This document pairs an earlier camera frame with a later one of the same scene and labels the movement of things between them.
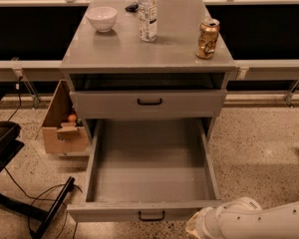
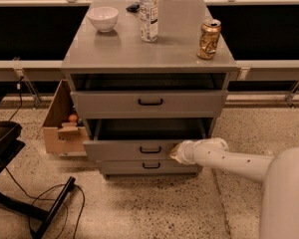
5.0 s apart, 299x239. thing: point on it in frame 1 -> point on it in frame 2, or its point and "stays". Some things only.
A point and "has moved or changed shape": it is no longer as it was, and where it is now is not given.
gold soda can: [207, 38] stays
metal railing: [31, 71] stays
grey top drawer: [149, 104] stays
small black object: [132, 8] stays
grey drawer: [156, 169] has moved or changed shape
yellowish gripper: [206, 220] -> [186, 152]
